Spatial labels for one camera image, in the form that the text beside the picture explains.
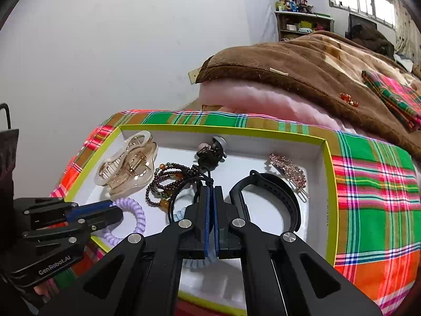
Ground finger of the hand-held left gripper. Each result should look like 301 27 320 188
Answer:
22 207 124 251
14 197 114 229

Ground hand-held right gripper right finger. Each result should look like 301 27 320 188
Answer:
213 186 384 316

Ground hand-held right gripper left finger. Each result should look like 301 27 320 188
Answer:
38 186 213 316

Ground light blue coil hair tie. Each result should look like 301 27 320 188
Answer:
174 207 218 270

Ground purple coil hair tie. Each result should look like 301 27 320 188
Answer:
103 197 145 246

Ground black hair tie with charms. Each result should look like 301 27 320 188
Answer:
168 136 227 224

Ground dark bead bracelet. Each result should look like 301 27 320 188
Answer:
146 162 204 212

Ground black plastic headband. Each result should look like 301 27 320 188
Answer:
229 169 301 233

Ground white box with yellow-green rim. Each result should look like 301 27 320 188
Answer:
64 124 339 315

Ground beige hair claw clip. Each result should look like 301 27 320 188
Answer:
95 131 158 195

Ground rhinestone hair clip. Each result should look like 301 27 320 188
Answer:
269 153 310 201

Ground black bag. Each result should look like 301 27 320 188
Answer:
0 103 19 201

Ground yellowish board piece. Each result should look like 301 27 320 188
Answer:
188 67 206 84

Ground small red hair clip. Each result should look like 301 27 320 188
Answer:
339 93 359 107

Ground brown fleece blanket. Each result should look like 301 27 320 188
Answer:
196 31 421 160

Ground wooden shelf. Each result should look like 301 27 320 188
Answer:
274 11 335 42

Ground folded plaid cloth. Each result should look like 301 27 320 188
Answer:
361 70 421 132

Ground group of bottles and jars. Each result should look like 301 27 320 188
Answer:
275 0 313 14

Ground dark brown coat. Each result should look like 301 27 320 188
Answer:
349 24 395 58

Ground black monitor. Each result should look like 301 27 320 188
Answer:
349 14 377 37

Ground patterned curtain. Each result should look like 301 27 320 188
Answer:
395 0 421 60

